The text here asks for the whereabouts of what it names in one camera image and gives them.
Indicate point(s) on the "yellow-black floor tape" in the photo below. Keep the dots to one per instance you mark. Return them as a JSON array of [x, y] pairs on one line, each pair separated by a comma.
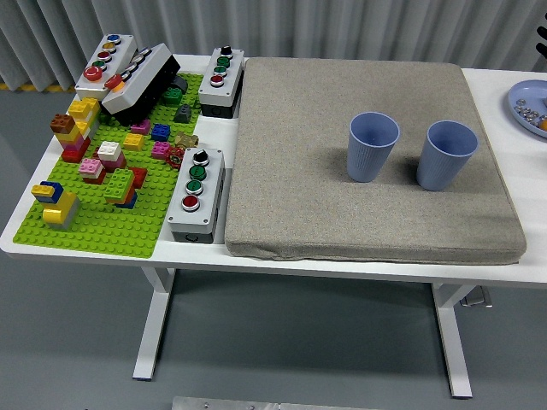
[[42, 87]]

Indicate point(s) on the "brass valve fitting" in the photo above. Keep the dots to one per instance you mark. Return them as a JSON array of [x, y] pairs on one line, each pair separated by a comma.
[[186, 140]]

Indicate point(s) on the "white table leg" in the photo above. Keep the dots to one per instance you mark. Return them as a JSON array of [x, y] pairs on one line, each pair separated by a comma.
[[154, 324], [453, 341]]

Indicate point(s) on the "dark grey curved piece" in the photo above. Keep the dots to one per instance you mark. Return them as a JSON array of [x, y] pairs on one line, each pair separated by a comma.
[[181, 83]]

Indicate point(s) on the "blue toy brick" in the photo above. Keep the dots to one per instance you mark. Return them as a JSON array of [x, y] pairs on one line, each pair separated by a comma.
[[160, 132]]

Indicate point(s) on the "red valve handwheel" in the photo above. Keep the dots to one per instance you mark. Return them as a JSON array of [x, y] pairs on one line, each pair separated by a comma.
[[174, 158]]

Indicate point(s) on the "green-orange-blue brick stack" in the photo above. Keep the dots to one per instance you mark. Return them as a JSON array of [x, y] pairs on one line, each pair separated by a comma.
[[120, 185]]

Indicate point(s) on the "grey metal plate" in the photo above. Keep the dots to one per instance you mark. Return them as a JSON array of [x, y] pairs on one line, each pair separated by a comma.
[[256, 404]]

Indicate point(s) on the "yellow toy brick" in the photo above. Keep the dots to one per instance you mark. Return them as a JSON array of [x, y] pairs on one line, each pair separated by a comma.
[[133, 141]]

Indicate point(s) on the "blue-yellow-grey brick figure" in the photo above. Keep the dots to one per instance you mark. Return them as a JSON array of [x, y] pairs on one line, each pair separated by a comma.
[[57, 207]]

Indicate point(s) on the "right white-black robot hand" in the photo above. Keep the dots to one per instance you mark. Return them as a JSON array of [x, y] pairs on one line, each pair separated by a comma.
[[543, 49]]

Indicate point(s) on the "brown-yellow-red brick tower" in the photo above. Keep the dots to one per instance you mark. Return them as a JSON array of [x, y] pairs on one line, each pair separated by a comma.
[[68, 136]]

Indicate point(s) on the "five-button white control box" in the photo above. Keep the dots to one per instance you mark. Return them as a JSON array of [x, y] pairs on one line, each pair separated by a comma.
[[104, 64]]

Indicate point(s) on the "blue ribbed plastic cup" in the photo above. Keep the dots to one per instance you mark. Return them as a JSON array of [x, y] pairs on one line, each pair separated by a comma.
[[369, 145], [444, 145]]

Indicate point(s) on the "grey metal bracket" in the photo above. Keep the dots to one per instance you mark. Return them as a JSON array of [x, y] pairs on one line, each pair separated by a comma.
[[476, 297]]

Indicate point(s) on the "white-pink brick stack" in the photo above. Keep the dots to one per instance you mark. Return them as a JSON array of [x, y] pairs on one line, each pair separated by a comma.
[[110, 153]]

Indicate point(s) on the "pink-red brick stack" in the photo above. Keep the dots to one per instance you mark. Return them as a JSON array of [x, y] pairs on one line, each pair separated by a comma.
[[91, 170]]

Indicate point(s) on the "red toy brick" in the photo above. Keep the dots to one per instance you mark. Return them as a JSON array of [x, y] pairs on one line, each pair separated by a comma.
[[140, 176]]

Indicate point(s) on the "grey pleated curtain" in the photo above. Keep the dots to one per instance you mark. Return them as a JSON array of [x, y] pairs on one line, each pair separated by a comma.
[[299, 25]]

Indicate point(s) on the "green studded baseplate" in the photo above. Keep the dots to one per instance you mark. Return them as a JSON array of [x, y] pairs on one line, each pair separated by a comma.
[[107, 230]]

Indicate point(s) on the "magenta toy brick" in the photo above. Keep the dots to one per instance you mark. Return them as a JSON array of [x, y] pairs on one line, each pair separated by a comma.
[[141, 127], [161, 150]]

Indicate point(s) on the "grey-brown fabric mat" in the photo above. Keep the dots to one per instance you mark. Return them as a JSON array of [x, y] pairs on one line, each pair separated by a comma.
[[299, 171]]

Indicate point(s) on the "blue plate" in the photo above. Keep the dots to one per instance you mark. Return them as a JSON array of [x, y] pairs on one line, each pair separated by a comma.
[[530, 91]]

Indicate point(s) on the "yellow-white brick tower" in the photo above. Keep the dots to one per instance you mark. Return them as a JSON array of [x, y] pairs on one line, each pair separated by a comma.
[[83, 110]]

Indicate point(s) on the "green toy brick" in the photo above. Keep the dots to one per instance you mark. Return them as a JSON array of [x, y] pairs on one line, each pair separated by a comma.
[[173, 96]]

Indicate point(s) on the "four-button grey control box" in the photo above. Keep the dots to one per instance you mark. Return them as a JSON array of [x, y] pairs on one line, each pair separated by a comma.
[[222, 85], [194, 200]]

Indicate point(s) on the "tilted white-black button box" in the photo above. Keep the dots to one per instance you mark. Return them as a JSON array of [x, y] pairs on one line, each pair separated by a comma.
[[141, 81]]

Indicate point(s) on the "grey sloped brick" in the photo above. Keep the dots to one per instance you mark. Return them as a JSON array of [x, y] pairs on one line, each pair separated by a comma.
[[183, 114]]

